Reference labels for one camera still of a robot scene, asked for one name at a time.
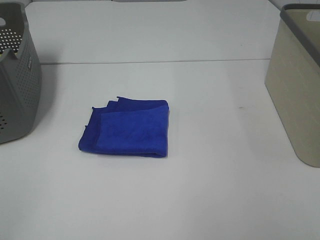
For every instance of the blue towel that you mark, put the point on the blue towel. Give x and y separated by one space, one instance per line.
128 127

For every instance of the beige plastic basket grey rim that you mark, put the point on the beige plastic basket grey rim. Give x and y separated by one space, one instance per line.
293 79

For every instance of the grey perforated plastic basket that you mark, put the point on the grey perforated plastic basket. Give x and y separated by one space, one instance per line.
20 74

